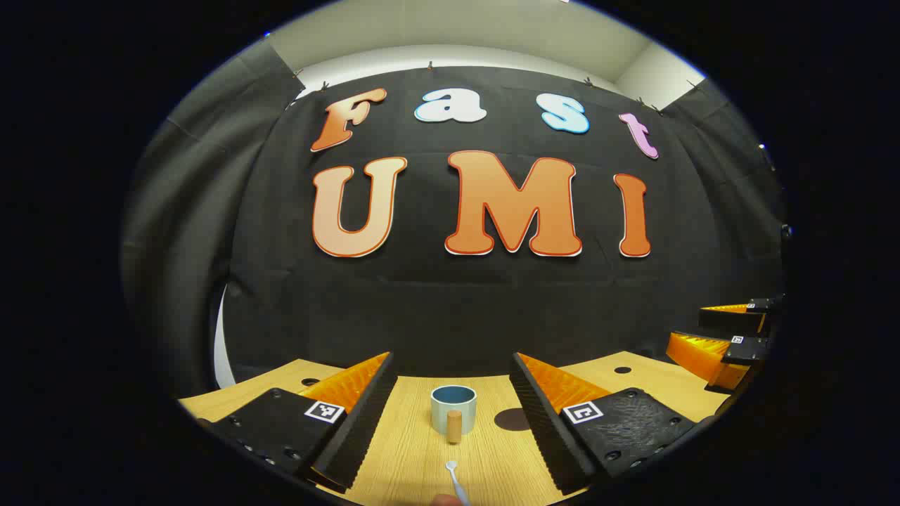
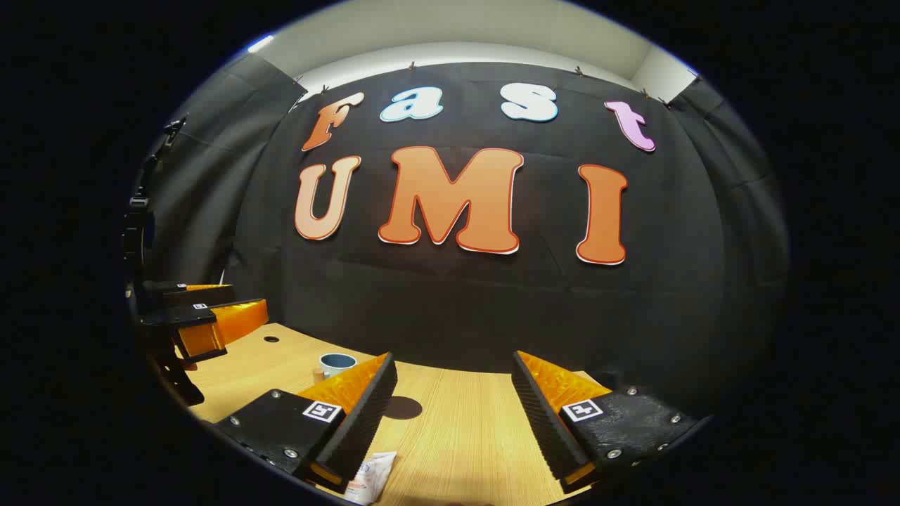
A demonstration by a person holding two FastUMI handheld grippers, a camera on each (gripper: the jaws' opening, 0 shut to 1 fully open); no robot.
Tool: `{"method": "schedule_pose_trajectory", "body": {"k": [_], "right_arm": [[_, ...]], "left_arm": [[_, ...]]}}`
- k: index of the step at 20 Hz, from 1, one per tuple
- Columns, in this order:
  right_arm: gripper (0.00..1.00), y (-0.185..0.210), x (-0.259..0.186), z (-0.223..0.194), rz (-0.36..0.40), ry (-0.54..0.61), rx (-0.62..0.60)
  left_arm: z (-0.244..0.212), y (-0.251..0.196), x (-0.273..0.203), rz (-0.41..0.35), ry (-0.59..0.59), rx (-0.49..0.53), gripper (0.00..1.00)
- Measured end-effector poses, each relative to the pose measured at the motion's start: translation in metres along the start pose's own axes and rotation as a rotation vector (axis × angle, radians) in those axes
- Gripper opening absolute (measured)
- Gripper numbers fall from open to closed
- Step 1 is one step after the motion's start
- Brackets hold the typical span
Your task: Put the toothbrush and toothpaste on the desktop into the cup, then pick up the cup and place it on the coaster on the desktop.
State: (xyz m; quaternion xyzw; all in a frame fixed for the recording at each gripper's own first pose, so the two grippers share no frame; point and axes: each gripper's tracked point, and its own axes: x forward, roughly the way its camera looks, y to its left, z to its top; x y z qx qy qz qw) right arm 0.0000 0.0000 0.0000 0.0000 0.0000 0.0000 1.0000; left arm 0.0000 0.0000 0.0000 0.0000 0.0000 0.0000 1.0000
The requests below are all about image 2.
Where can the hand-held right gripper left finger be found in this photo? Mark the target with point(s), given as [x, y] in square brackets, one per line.
[365, 422]

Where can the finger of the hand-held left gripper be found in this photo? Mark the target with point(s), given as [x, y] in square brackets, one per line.
[169, 294]
[176, 320]

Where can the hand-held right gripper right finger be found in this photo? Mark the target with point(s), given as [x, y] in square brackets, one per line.
[541, 414]

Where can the dark brown round coaster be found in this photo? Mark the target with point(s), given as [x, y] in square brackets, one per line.
[408, 409]

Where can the white toothpaste tube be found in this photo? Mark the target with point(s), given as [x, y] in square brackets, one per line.
[373, 474]

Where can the wooden desktop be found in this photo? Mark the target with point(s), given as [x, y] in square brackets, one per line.
[457, 436]

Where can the black backdrop cloth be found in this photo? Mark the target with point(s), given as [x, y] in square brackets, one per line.
[457, 302]

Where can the ceiling light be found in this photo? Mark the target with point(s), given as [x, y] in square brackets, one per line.
[260, 43]

